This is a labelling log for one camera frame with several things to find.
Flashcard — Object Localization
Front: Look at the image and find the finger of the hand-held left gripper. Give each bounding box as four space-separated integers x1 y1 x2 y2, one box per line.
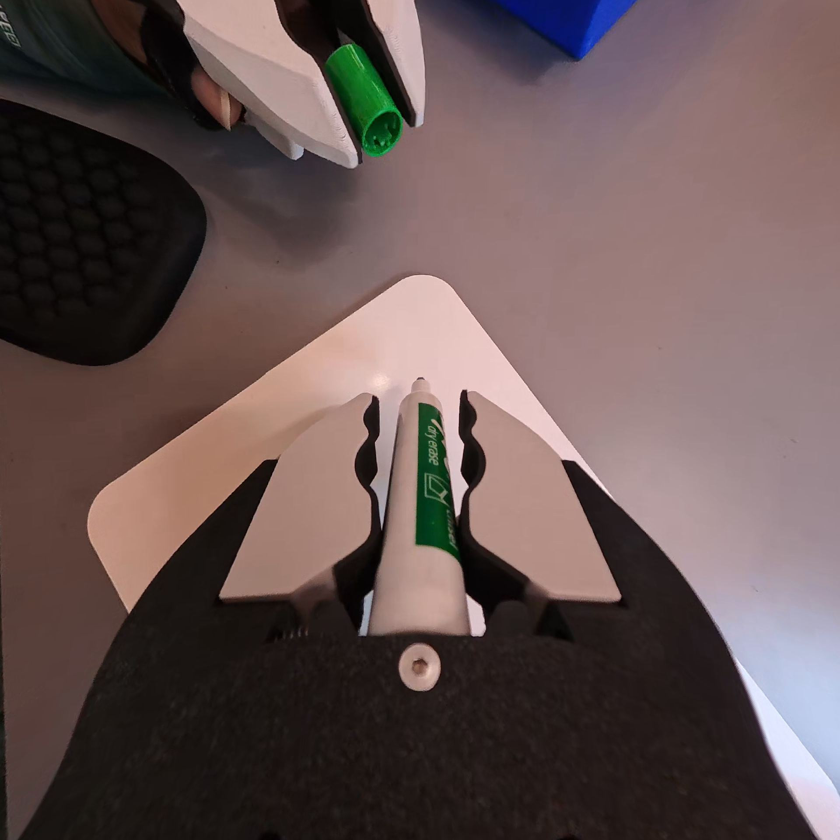
178 0 363 170
339 0 429 130

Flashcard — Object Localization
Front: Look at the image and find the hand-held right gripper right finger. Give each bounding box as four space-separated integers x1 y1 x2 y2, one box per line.
457 389 622 620

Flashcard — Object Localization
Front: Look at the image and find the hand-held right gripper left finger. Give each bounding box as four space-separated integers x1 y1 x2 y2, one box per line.
221 394 384 620

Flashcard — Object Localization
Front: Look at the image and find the green marker cap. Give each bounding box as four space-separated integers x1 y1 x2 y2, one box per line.
323 41 406 160

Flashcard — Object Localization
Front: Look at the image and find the green whiteboard marker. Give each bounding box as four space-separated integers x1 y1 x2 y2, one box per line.
364 377 475 637

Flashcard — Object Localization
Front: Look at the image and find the blue open-front storage bin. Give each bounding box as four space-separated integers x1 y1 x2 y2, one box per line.
495 0 639 61

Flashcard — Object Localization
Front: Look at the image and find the white whiteboard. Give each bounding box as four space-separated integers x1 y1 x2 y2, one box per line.
88 275 840 840

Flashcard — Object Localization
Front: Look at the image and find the person's left forearm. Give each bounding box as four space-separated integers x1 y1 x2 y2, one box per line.
0 0 172 97

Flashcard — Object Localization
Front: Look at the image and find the person's left hand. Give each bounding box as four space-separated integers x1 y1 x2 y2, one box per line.
188 66 250 135

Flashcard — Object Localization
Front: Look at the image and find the black mesh chair armrest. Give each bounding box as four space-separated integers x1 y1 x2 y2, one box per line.
0 99 210 367

